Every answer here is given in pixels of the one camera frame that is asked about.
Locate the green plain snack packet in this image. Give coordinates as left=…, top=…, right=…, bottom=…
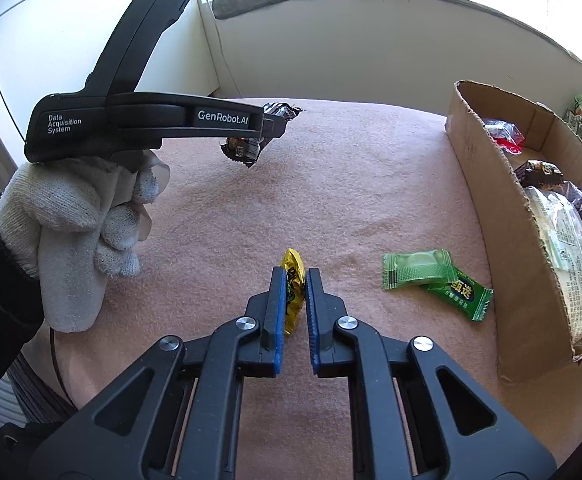
left=382, top=249, right=459, bottom=291

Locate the brown chocolate bar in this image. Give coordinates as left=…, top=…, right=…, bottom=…
left=516, top=159, right=564, bottom=186
left=219, top=102, right=306, bottom=167

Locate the yellow candy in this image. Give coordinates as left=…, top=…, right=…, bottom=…
left=281, top=248, right=306, bottom=336

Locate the person's left hand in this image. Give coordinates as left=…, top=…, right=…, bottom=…
left=0, top=150, right=172, bottom=333

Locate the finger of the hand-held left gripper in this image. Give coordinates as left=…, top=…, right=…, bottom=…
left=258, top=114, right=288, bottom=153

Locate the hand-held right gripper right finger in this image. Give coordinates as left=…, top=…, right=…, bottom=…
left=305, top=267, right=556, bottom=480

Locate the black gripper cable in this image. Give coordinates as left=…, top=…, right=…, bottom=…
left=48, top=327, right=79, bottom=408

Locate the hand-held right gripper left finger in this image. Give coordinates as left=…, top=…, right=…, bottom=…
left=31, top=266, right=288, bottom=480

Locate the white power cable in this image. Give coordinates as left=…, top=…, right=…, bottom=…
left=203, top=0, right=242, bottom=98

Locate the dark plum candy clear wrapper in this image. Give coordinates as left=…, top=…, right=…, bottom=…
left=483, top=120, right=526, bottom=156

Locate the green printed snack packet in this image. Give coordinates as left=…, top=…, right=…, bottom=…
left=423, top=270, right=494, bottom=323

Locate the cardboard box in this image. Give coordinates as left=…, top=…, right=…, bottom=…
left=445, top=80, right=582, bottom=386

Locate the large clear food packet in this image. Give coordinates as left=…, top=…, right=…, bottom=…
left=523, top=185, right=582, bottom=346

